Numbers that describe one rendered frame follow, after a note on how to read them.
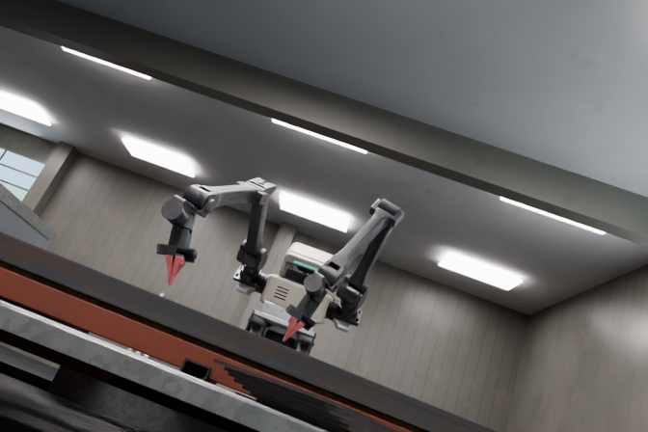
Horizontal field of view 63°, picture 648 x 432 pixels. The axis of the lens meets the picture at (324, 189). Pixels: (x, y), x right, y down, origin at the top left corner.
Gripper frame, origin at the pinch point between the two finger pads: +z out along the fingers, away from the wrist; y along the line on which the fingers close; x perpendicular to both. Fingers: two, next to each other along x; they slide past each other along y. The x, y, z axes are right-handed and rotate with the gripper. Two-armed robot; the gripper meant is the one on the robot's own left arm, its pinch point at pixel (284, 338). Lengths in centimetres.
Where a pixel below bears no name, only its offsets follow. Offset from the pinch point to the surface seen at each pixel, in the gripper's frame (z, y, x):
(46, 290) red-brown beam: 27, -46, -60
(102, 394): 44, -36, 18
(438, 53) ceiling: -287, -18, 187
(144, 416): 42, -22, 17
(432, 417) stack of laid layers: 3, 29, -63
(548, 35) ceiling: -302, 40, 120
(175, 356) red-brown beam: 22, -19, -61
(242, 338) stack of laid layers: 13, -11, -62
